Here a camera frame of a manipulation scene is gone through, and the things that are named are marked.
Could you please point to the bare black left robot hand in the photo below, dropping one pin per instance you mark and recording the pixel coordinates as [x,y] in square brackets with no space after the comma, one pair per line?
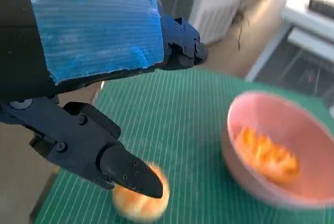
[91,30]

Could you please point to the round toy bread bun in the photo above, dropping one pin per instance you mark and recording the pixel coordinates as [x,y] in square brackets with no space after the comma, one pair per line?
[141,205]

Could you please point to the pink bowl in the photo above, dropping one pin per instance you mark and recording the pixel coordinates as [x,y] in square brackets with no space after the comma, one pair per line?
[261,111]

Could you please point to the square orange toy bread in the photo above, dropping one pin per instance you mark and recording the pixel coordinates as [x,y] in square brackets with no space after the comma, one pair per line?
[266,153]

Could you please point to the green cutting mat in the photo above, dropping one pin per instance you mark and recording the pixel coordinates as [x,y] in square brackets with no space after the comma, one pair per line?
[169,119]

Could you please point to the small white mesh cabinet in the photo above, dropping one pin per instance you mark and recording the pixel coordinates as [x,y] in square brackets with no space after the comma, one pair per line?
[219,12]

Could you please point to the large white mesh cabinet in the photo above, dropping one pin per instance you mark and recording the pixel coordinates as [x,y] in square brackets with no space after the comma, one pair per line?
[300,59]

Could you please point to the black rectangular object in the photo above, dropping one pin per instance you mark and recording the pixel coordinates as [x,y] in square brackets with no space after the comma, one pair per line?
[322,4]

